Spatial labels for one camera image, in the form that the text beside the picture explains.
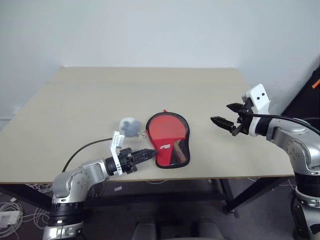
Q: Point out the white power strip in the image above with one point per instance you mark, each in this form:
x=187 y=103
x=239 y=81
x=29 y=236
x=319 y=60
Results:
x=8 y=220

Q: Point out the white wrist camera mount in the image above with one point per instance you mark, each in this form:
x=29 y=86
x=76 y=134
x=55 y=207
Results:
x=260 y=97
x=117 y=140

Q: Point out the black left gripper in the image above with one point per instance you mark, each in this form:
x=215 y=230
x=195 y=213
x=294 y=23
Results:
x=125 y=160

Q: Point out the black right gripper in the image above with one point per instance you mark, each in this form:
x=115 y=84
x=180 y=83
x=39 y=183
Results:
x=244 y=125

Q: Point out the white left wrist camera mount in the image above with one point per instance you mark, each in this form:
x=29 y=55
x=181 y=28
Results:
x=117 y=140

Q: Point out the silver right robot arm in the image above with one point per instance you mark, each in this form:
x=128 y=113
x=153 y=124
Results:
x=283 y=131

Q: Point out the black metal table frame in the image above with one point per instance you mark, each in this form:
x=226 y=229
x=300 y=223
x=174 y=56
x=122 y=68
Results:
x=175 y=195

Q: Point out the red and black paddle case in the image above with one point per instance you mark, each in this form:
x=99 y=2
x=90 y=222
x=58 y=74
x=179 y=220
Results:
x=163 y=158

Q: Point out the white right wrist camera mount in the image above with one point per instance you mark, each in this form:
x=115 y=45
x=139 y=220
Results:
x=260 y=97

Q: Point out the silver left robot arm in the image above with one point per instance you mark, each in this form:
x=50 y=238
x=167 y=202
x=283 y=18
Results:
x=91 y=172

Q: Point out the red table tennis paddle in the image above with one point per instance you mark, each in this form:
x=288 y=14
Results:
x=165 y=126

